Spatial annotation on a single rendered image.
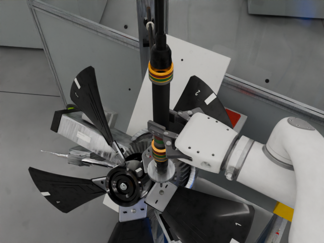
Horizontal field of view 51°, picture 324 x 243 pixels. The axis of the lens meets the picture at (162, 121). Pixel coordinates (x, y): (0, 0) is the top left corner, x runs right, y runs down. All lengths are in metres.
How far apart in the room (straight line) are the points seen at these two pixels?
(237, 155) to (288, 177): 0.09
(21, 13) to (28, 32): 0.19
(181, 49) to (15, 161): 1.78
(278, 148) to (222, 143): 0.11
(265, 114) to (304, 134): 1.03
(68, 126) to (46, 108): 1.62
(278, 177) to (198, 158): 0.14
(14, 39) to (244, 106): 2.32
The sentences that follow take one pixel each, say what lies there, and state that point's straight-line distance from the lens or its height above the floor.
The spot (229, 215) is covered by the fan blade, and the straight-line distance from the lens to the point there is 0.99.
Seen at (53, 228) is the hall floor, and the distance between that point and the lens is 2.32.
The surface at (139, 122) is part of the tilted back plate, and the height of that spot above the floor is 1.12.
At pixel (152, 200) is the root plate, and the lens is 0.98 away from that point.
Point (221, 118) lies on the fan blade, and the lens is 0.85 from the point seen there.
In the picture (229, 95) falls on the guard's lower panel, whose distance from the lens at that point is 1.61.
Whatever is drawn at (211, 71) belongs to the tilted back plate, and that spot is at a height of 1.32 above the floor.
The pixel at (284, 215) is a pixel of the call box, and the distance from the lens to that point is 1.23.
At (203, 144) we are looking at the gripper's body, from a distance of 0.64.
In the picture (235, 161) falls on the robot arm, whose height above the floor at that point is 1.56.
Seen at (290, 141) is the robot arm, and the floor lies 1.64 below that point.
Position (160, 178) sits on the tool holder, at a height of 1.33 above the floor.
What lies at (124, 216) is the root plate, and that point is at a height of 1.11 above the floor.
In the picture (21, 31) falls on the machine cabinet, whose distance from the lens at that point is 3.26.
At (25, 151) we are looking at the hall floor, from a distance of 2.66.
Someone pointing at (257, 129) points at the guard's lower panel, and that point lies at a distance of 1.71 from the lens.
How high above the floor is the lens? 2.08
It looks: 52 degrees down
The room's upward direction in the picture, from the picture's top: straight up
